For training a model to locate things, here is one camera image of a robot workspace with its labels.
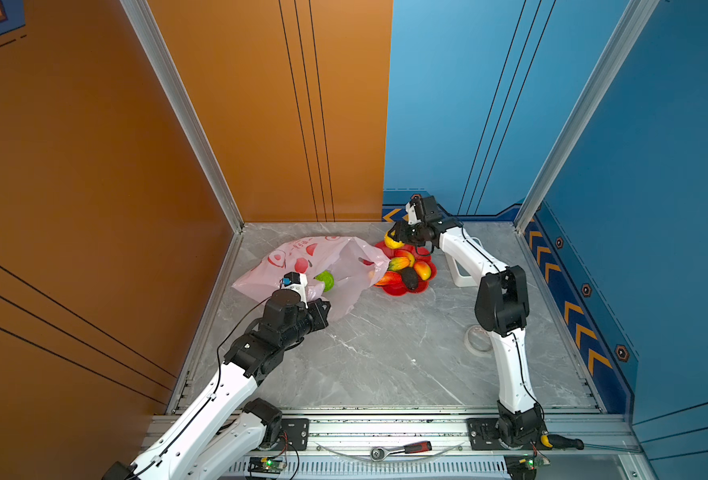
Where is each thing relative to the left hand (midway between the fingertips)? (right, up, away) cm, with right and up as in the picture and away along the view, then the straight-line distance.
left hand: (332, 301), depth 75 cm
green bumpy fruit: (-4, +3, +23) cm, 23 cm away
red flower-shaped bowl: (+29, +11, +30) cm, 43 cm away
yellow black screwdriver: (+55, -33, -5) cm, 64 cm away
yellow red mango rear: (+21, +9, +27) cm, 35 cm away
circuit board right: (+46, -39, -5) cm, 60 cm away
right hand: (+18, +19, +25) cm, 36 cm away
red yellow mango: (+17, +3, +24) cm, 29 cm away
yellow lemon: (+17, +15, +19) cm, 30 cm away
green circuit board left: (-15, -38, -4) cm, 42 cm away
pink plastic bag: (+4, +9, +22) cm, 24 cm away
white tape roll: (+40, -16, +11) cm, 45 cm away
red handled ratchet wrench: (+12, -34, -6) cm, 37 cm away
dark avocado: (+24, +4, +24) cm, 34 cm away
